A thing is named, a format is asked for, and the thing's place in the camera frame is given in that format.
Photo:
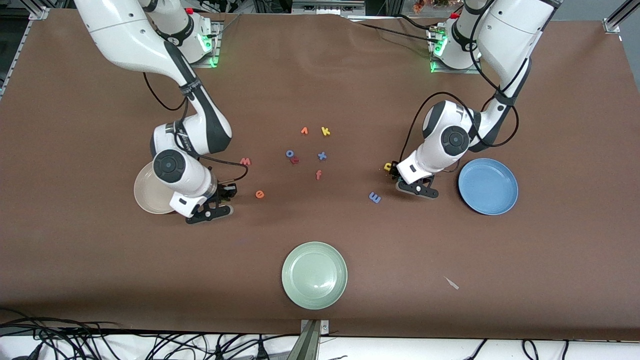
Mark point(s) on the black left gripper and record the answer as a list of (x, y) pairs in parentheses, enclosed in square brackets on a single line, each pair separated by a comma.
[(393, 170)]

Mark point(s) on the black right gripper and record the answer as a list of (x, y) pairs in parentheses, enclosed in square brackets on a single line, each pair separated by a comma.
[(223, 192)]

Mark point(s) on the blue foam letter E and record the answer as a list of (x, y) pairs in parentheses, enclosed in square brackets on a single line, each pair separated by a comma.
[(374, 197)]

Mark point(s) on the red foam letter w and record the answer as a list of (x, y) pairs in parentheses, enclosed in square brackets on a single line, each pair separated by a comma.
[(245, 162)]

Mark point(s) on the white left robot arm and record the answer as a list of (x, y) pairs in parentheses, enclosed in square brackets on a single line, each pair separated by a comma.
[(515, 30)]

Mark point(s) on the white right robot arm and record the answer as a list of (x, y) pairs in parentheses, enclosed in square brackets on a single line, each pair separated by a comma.
[(130, 40)]

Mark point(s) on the beige round plate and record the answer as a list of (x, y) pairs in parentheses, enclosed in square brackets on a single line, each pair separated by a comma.
[(145, 197)]

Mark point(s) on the blue round plate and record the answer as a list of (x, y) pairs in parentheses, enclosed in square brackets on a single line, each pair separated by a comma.
[(490, 190)]

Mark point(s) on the brown table cover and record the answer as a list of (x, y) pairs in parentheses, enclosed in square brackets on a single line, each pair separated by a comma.
[(320, 90)]

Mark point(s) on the green round plate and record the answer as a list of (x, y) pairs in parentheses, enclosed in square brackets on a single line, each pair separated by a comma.
[(314, 275)]

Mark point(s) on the small pale paper scrap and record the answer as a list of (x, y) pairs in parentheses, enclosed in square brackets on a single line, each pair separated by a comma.
[(451, 283)]

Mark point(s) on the orange dried plant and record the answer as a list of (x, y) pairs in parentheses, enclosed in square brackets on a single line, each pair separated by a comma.
[(419, 6)]

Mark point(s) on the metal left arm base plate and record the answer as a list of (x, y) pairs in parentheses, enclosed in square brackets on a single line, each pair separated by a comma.
[(440, 69)]

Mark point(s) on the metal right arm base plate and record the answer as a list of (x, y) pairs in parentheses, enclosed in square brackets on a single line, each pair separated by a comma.
[(215, 50)]

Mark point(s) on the metal table edge bracket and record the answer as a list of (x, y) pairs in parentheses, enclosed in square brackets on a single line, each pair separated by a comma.
[(312, 345)]

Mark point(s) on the grey metal rail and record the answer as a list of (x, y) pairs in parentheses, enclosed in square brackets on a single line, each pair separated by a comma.
[(325, 7)]

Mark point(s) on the aluminium frame profile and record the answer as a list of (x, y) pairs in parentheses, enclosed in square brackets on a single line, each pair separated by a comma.
[(612, 24), (20, 50)]

